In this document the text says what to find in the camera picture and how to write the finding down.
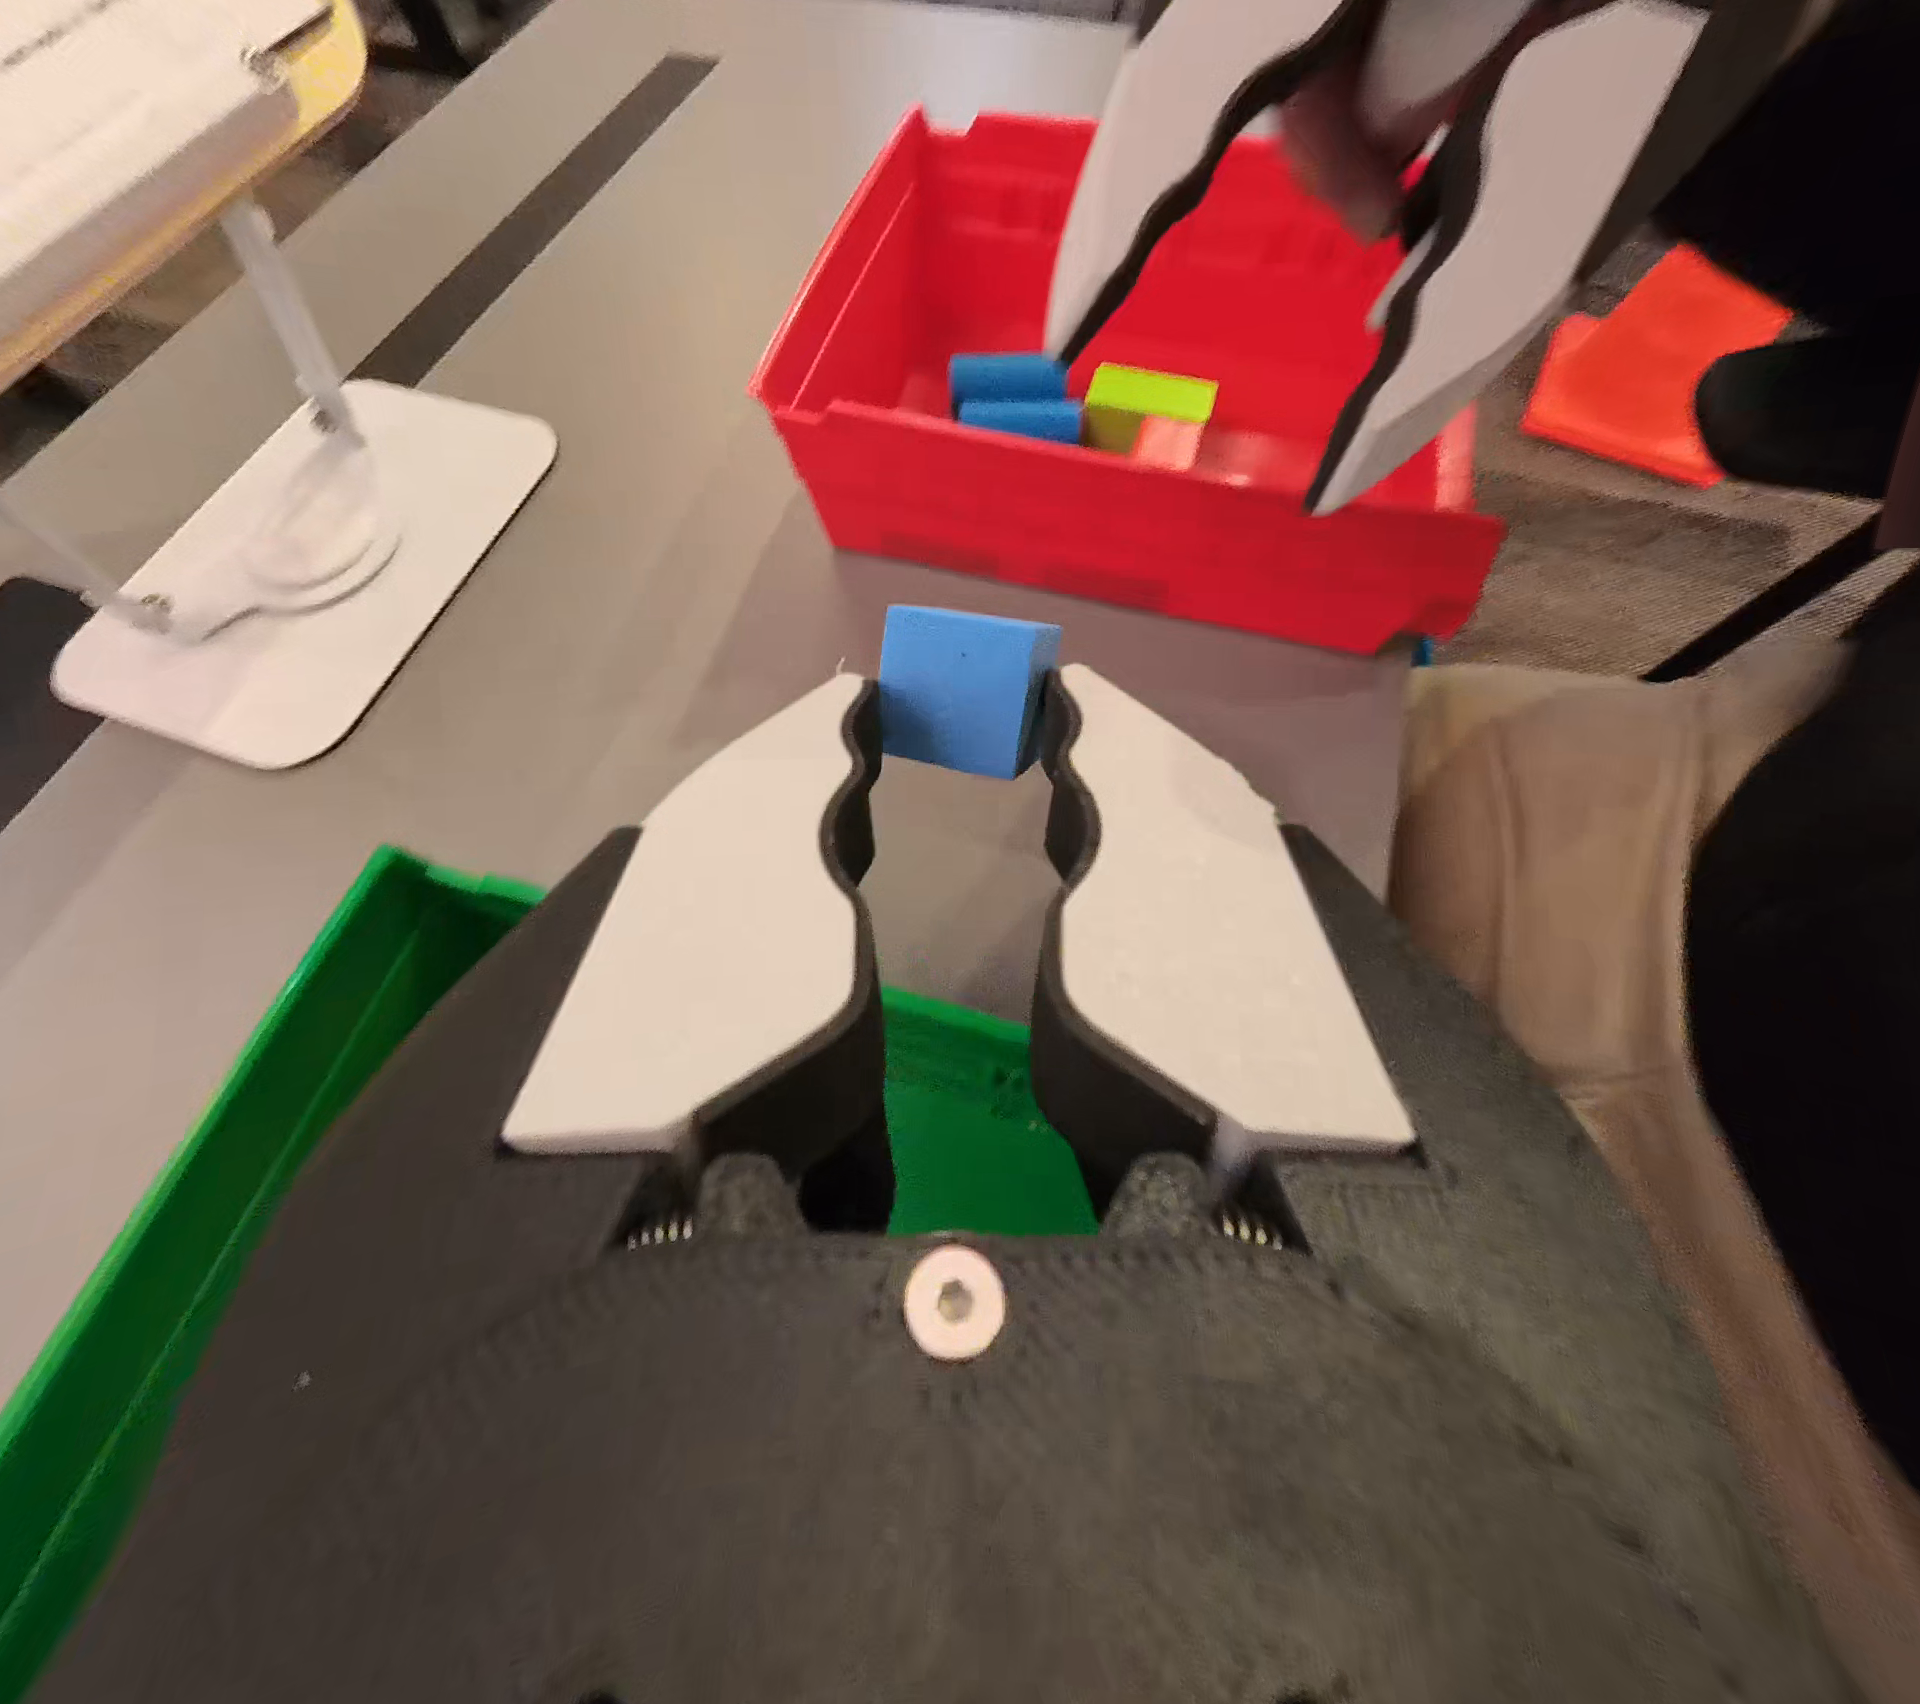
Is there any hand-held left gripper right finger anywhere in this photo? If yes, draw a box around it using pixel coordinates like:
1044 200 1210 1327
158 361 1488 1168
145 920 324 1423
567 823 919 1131
1026 662 1425 1182

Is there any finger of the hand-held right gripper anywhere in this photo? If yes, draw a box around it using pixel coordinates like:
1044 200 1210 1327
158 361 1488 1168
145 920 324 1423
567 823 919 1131
1300 0 1716 520
1042 0 1380 374

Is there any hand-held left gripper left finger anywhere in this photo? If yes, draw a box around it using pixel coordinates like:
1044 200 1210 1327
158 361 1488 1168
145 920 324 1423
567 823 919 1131
496 672 892 1182

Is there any red plastic bin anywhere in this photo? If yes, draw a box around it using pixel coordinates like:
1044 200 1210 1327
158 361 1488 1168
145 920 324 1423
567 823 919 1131
748 105 1505 659

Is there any green plastic bin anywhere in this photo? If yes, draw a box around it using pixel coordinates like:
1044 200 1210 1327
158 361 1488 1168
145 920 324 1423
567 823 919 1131
0 845 1107 1698

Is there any person's right hand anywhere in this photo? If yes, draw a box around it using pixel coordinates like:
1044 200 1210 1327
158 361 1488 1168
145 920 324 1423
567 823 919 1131
1278 63 1429 245

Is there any orange traffic cone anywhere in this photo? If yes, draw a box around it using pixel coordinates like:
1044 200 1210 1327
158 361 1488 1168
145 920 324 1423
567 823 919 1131
1521 245 1796 490

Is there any black chair armrest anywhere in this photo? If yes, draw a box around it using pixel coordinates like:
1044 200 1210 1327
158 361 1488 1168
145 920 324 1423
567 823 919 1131
1642 333 1920 687

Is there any person's beige trouser leg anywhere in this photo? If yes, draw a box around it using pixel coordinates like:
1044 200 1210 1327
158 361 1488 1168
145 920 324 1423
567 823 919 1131
1385 640 1920 1691

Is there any green block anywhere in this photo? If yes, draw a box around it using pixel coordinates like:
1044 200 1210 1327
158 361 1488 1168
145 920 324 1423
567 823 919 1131
1081 362 1221 459

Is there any document stand with white base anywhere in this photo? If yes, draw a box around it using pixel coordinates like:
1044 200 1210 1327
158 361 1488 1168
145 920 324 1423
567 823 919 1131
0 0 561 775

